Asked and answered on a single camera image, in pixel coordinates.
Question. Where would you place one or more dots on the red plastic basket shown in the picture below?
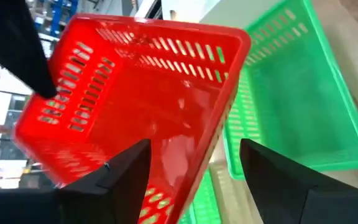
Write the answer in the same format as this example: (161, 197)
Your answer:
(135, 93)

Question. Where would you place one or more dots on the green plastic basket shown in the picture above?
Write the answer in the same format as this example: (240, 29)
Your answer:
(204, 202)
(291, 93)

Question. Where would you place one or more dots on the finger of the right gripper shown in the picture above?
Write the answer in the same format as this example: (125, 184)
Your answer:
(14, 40)

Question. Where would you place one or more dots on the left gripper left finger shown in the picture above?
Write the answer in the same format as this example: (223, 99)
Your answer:
(113, 193)

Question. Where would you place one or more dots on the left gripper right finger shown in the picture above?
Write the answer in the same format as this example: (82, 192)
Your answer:
(278, 193)

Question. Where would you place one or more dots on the blue storage shelf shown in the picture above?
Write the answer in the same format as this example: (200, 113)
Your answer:
(61, 15)

